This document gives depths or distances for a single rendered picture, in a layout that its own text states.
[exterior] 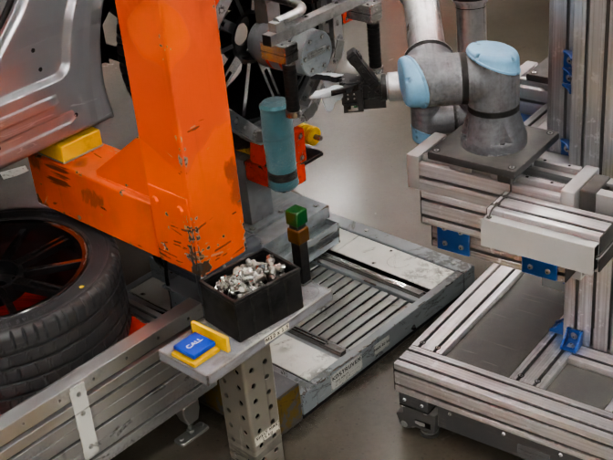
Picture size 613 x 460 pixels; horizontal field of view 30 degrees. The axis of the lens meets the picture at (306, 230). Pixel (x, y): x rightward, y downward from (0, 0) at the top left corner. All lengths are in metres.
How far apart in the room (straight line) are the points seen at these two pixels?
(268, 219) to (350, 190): 0.69
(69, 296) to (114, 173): 0.33
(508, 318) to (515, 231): 0.65
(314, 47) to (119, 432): 1.13
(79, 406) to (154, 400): 0.25
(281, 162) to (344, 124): 1.56
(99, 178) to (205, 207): 0.38
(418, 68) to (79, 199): 1.04
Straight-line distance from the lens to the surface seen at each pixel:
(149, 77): 2.62
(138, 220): 2.91
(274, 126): 3.13
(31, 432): 2.74
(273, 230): 3.55
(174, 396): 3.01
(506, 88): 2.56
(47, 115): 3.04
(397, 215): 4.03
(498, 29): 5.62
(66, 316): 2.82
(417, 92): 2.54
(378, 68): 3.23
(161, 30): 2.53
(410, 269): 3.58
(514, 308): 3.17
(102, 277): 2.91
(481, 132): 2.59
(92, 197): 3.04
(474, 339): 3.04
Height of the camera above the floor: 2.00
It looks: 30 degrees down
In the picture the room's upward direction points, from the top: 6 degrees counter-clockwise
